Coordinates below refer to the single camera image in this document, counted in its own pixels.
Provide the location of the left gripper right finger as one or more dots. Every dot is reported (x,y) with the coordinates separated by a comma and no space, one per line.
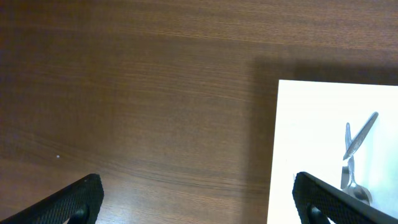
(318,202)

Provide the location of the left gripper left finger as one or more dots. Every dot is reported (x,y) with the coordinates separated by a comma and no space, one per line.
(79,202)

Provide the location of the small teaspoon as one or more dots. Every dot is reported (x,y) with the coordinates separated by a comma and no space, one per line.
(352,188)
(352,145)

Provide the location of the white plastic cutlery tray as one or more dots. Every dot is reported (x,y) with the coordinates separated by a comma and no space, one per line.
(311,120)

